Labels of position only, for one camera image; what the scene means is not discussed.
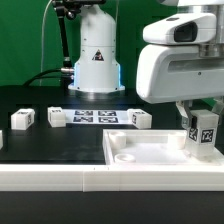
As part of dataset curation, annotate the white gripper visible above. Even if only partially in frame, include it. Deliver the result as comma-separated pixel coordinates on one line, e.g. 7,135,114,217
136,13,224,129

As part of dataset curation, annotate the white square table top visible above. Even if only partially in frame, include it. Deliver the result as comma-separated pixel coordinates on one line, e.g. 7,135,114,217
102,129,224,166

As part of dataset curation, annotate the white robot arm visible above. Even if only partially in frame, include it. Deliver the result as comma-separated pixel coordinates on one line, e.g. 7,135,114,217
71,0,224,128

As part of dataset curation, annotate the AprilTag marker sheet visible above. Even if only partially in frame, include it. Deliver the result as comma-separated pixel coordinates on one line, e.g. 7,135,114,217
64,109,131,125

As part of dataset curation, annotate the white obstacle fence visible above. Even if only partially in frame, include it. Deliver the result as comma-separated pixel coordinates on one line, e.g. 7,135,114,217
0,162,224,192

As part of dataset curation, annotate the white part at left edge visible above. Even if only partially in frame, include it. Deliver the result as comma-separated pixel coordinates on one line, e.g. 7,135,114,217
0,130,3,150

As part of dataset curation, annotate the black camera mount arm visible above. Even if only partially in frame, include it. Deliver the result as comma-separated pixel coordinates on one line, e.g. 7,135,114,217
52,0,106,68

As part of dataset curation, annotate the black cable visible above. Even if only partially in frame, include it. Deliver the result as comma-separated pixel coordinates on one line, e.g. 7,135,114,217
22,68,74,87

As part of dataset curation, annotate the grey cable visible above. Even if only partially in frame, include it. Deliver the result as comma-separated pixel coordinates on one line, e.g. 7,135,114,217
39,0,54,87

